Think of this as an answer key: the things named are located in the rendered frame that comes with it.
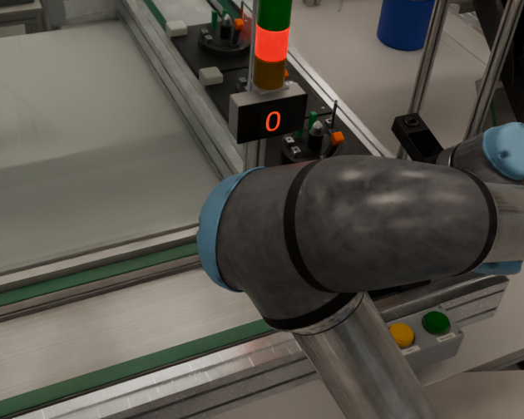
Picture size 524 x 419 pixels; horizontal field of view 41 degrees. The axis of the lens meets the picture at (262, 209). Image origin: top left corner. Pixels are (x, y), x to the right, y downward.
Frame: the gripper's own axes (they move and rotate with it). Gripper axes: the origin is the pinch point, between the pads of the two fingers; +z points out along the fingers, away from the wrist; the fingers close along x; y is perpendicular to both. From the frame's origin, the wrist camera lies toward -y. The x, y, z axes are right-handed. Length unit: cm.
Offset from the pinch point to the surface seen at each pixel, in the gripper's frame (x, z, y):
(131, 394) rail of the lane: -51, -1, 20
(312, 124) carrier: 0.9, 23.6, -17.7
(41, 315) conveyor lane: -60, 16, 5
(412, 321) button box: -4.8, -3.7, 23.2
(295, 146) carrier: -5.1, 21.5, -13.6
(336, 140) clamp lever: -0.9, 11.6, -11.5
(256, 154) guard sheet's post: -18.9, 7.7, -11.6
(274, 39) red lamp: -19.7, -14.7, -24.1
